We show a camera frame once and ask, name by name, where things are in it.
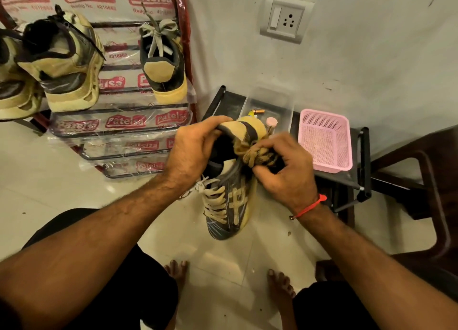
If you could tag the person's left hand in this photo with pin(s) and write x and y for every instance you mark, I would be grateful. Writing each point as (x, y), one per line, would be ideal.
(188, 150)

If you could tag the person's right hand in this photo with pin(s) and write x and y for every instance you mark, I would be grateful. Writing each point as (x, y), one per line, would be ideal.
(291, 172)

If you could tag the person's right thumb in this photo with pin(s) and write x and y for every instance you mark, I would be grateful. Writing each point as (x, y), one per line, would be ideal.
(264, 176)

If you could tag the person's left fingers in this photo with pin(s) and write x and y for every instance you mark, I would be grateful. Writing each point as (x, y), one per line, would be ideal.
(214, 121)

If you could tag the beige and black laced sneaker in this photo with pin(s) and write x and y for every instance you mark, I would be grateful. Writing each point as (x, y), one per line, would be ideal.
(229, 200)

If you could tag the person's left forearm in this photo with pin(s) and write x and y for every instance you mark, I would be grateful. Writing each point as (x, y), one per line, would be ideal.
(89, 247)

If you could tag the person's right forearm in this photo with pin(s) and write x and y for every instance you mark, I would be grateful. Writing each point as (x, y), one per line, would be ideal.
(368, 269)

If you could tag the small brass cylinder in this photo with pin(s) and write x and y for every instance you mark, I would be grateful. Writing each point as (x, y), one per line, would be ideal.
(258, 111)

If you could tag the pink round cap bottle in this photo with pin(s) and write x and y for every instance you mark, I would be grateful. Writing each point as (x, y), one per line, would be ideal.
(271, 122)

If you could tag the clear plastic box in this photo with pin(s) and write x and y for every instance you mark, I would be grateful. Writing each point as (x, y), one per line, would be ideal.
(272, 104)

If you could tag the pink mesh plastic basket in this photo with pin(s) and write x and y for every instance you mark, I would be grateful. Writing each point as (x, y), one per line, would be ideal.
(325, 140)

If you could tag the beige black sneaker grey laces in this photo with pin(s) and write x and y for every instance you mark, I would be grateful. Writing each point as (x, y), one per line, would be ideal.
(162, 68)

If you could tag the black folding stool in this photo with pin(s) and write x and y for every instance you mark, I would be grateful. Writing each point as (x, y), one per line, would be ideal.
(343, 177)

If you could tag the plastic-wrapped metal shoe rack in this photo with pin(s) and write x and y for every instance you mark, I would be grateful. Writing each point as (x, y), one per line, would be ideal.
(125, 122)

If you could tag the person's right foot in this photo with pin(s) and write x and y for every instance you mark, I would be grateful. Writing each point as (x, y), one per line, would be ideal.
(281, 294)

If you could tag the person's foot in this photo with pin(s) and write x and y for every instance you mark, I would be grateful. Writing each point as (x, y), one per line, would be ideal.
(177, 274)
(281, 294)

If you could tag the person's left foot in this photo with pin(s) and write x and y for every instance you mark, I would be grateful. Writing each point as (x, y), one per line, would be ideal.
(177, 274)

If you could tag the chunky beige and black sneaker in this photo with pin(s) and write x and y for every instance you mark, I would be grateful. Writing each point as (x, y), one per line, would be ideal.
(68, 68)
(14, 89)

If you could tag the person's black shorts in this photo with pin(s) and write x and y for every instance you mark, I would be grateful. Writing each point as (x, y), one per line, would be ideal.
(143, 290)

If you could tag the dark brown plastic chair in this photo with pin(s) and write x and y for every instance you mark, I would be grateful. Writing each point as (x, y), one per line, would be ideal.
(433, 183)

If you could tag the white wall switch socket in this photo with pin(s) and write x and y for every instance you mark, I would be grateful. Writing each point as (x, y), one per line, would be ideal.
(286, 18)

